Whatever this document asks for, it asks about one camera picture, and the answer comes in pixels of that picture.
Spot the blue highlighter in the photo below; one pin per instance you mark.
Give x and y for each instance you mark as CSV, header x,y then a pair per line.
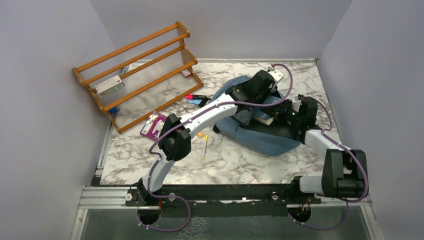
x,y
196,102

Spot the pink black highlighter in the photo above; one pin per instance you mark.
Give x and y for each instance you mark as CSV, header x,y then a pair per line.
x,y
195,97

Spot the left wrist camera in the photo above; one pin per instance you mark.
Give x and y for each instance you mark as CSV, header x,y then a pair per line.
x,y
276,74

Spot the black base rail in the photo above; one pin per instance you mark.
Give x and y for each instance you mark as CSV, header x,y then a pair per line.
x,y
208,200

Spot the yellow capped pen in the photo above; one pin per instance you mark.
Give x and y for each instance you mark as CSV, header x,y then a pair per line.
x,y
204,149

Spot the small red white box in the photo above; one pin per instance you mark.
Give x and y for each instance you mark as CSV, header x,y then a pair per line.
x,y
186,73

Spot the blue backpack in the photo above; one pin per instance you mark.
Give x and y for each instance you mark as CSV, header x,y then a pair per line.
x,y
271,140

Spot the purple stationery package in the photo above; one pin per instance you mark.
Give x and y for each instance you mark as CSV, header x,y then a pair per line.
x,y
153,126

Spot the wooden shelf rack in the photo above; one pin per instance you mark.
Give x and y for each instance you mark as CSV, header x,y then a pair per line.
x,y
150,69

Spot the white box on shelf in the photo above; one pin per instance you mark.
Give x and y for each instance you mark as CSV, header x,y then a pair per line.
x,y
109,86

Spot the dark blue book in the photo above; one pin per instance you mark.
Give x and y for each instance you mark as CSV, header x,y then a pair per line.
x,y
262,117

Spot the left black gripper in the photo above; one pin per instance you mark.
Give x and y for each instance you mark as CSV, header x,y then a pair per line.
x,y
267,92

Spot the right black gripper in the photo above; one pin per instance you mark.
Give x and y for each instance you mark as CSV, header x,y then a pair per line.
x,y
280,109

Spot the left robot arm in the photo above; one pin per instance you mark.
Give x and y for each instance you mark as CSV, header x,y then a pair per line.
x,y
174,142

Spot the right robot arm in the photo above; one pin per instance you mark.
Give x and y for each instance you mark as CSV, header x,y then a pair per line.
x,y
344,174

